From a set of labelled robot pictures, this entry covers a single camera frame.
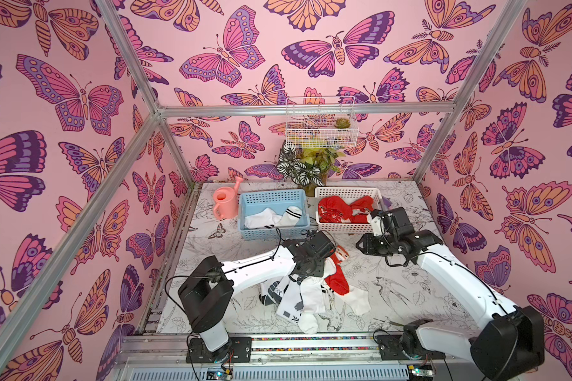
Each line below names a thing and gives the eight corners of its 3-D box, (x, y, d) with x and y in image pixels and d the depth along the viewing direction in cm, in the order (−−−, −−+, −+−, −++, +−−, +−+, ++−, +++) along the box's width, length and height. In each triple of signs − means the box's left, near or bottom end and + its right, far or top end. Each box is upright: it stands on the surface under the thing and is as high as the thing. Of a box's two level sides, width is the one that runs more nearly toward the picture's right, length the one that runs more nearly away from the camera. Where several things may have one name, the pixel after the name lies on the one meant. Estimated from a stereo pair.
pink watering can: (216, 222, 108) (209, 207, 99) (224, 193, 119) (218, 176, 110) (239, 222, 107) (234, 206, 99) (244, 193, 119) (240, 176, 110)
